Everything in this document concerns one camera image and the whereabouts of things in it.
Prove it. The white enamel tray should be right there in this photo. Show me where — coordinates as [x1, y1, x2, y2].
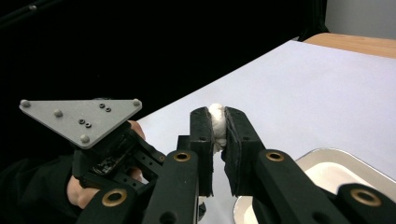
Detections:
[232, 147, 396, 224]

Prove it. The wooden table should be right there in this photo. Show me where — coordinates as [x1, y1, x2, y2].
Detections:
[303, 32, 396, 60]

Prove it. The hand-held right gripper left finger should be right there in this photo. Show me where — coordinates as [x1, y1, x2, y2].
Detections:
[177, 105, 216, 198]

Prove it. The white cotton ball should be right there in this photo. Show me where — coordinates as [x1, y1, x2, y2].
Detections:
[207, 103, 228, 154]

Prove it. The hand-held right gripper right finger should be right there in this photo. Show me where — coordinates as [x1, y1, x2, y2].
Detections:
[221, 106, 266, 198]

